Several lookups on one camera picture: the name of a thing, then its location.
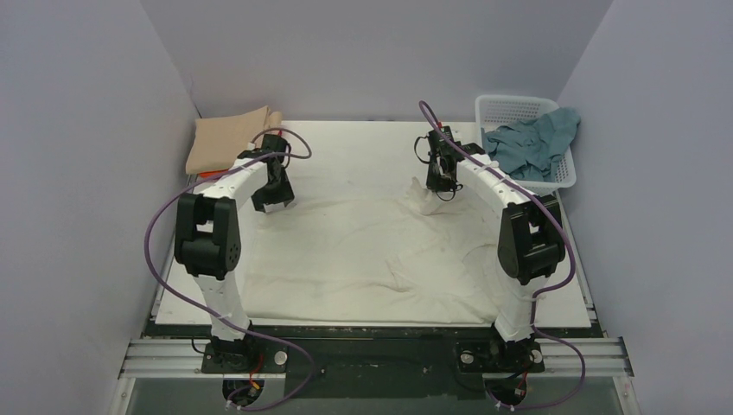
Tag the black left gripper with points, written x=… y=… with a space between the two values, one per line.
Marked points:
x=272 y=194

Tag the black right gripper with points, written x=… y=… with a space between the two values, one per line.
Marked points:
x=441 y=181

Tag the white t shirt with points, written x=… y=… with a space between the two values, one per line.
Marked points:
x=402 y=260

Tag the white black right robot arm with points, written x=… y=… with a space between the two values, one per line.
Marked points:
x=531 y=244

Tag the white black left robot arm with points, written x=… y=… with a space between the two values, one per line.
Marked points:
x=209 y=246

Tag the beige folded t shirt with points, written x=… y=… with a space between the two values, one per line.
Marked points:
x=218 y=141

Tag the white plastic basket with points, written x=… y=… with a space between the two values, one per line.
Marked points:
x=494 y=110

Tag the orange folded t shirt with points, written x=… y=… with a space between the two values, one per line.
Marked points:
x=212 y=174

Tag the teal crumpled t shirt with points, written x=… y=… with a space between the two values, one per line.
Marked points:
x=532 y=150

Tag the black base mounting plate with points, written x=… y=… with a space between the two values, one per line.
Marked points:
x=364 y=363

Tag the aluminium left base rail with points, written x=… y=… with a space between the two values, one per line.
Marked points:
x=167 y=359

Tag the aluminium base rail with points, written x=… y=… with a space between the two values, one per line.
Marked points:
x=603 y=357
x=167 y=359

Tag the aluminium right base rail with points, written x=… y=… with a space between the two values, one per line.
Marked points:
x=603 y=357

